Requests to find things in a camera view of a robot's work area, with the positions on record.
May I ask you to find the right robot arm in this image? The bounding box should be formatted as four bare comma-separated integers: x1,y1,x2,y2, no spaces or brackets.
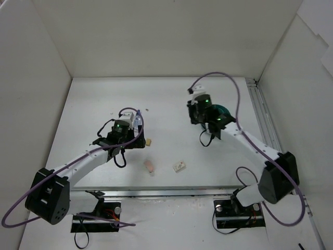
187,94,299,215

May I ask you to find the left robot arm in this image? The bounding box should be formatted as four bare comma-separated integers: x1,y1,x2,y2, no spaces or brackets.
25,119,146,225

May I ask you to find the teal round desk organizer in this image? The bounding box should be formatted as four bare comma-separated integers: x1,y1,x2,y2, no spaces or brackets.
203,104,231,129

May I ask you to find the pink eraser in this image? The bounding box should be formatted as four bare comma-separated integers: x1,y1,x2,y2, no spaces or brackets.
144,160,155,175

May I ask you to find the small clear blue bottle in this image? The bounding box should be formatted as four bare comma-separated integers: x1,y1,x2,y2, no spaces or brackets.
133,109,142,132

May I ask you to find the white patterned eraser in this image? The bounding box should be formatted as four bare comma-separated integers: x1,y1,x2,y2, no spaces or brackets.
173,161,186,173

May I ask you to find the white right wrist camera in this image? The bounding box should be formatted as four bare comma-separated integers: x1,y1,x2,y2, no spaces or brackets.
188,85,206,105

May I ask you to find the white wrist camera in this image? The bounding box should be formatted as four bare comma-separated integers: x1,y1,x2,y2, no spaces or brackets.
119,111,135,130
188,85,206,105

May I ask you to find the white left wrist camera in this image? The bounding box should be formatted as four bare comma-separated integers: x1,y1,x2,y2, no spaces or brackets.
119,111,135,130

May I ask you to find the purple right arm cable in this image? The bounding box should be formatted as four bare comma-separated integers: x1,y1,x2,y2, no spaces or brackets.
191,71,305,226

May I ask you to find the aluminium frame rail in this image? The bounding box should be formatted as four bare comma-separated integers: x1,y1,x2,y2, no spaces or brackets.
245,78,283,152

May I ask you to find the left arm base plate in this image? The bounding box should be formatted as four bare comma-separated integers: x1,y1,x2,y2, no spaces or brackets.
70,201,121,233

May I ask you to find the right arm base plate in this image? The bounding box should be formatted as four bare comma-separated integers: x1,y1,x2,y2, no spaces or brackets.
212,199,266,233

